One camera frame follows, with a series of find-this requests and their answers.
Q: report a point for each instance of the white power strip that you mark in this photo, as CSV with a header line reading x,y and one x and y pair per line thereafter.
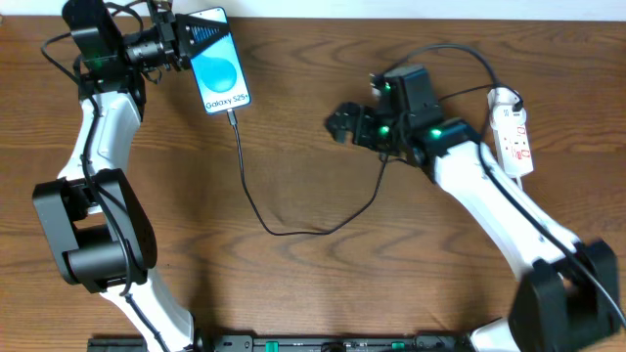
x,y
512,145

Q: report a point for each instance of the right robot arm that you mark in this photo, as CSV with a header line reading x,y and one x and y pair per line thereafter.
x,y
568,293

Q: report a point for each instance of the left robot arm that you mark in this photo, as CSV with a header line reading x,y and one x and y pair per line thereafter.
x,y
97,230

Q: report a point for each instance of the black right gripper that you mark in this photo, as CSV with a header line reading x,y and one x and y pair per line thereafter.
x,y
364,127

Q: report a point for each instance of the blue Samsung Galaxy smartphone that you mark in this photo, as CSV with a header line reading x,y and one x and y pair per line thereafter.
x,y
218,71

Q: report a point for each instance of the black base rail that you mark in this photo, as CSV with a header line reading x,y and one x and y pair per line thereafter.
x,y
428,342

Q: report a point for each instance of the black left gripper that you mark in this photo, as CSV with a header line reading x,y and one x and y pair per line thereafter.
x,y
172,42

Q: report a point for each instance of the white USB charger plug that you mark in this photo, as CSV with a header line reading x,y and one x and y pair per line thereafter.
x,y
505,102

